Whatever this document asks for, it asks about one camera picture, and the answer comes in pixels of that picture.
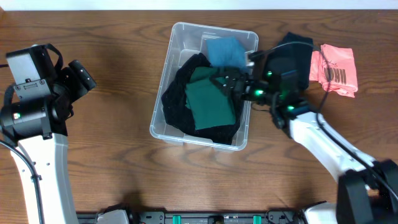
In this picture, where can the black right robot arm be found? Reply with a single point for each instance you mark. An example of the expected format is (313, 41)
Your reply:
(367, 188)

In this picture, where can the dark navy garment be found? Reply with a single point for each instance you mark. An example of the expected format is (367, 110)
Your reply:
(294, 57)

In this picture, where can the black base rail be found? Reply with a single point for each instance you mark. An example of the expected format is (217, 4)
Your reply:
(162, 216)

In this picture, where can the clear plastic storage bin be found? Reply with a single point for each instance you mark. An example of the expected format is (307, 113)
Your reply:
(188, 39)

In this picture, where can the blue cloth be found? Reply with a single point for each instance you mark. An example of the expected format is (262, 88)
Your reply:
(226, 52)

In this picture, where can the pink shirt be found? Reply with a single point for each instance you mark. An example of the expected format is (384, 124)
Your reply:
(338, 73)

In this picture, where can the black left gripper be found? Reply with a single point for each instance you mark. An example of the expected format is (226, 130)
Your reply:
(82, 74)

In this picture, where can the black knit garment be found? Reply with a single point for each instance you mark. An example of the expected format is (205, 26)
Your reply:
(179, 116)

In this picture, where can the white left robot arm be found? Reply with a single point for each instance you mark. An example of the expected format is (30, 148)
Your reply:
(33, 124)

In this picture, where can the dark green garment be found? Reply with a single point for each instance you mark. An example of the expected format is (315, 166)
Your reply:
(209, 106)

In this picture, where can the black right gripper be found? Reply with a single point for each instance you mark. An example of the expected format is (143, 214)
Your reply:
(234, 81)

